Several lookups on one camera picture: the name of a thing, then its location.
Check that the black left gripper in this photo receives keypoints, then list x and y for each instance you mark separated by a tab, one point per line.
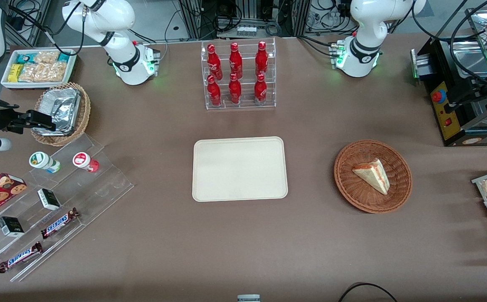
479	92

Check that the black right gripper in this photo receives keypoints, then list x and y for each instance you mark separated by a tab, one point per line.
5	119

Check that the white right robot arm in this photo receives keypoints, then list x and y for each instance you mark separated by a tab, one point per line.
122	16

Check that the cream plastic tray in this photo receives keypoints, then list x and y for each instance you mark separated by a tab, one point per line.
239	167

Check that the stacked foil trays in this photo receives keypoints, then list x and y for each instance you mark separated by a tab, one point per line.
59	109

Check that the white snack bin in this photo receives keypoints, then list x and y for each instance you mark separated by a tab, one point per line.
42	85

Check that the black sealing machine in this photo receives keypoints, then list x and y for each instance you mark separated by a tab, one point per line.
444	115

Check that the tan wicker basket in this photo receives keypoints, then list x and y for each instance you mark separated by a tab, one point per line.
85	113

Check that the clear cracker bag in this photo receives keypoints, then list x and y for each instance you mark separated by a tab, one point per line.
32	72
55	71
46	56

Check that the yellow snack pack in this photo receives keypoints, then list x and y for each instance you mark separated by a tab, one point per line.
15	73

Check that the teal snack pack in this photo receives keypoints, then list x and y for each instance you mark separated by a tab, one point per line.
24	58
64	57

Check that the small black box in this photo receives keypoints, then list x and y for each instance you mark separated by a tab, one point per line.
12	226
50	200

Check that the clear acrylic stepped shelf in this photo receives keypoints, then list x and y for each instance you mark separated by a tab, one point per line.
101	184

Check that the Snickers chocolate bar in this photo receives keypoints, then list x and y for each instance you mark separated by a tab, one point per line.
59	223
20	257

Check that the wrapped triangle sandwich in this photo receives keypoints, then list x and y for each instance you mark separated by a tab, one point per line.
373	174

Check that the brown wicker basket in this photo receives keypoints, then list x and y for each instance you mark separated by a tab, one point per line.
352	191

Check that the red cola bottle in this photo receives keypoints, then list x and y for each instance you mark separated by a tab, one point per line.
260	89
214	61
235	61
214	93
234	91
261	58

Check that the clear acrylic bottle rack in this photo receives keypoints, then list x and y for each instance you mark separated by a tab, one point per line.
226	106

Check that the grey power strip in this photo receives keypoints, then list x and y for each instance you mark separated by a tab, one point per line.
246	30

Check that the grey device edge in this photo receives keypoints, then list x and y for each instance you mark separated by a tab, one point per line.
248	298

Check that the metal equipment frame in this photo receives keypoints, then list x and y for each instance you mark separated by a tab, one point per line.
195	19

